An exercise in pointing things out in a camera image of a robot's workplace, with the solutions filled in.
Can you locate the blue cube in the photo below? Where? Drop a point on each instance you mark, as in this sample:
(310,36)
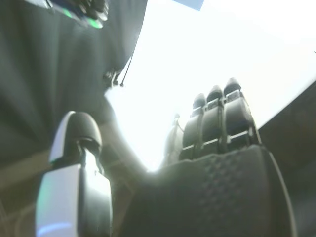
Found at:
(191,3)

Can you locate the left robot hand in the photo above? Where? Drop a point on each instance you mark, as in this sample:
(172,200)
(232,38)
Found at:
(197,192)

